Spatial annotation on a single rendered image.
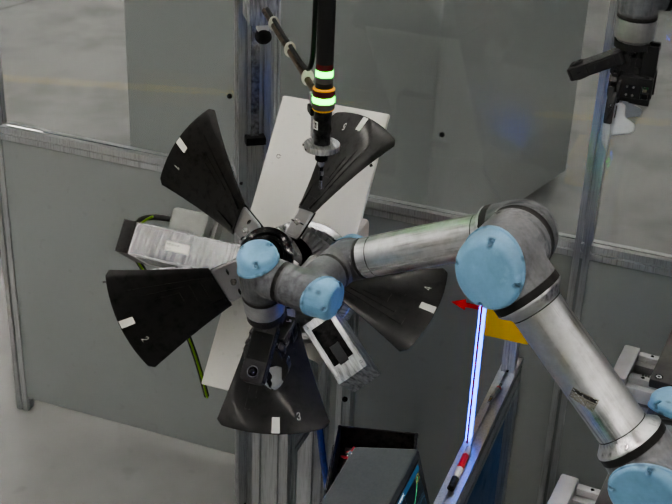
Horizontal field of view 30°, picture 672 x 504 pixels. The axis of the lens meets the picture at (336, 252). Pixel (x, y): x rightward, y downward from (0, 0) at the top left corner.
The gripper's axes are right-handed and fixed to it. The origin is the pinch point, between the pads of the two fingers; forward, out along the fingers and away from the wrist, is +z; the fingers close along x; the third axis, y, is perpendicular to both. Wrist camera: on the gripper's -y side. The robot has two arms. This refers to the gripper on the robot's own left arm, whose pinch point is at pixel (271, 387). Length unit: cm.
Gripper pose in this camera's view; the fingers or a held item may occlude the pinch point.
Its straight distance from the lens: 244.5
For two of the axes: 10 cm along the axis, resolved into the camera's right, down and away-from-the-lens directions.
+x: -9.3, -2.1, 2.9
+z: 0.6, 7.1, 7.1
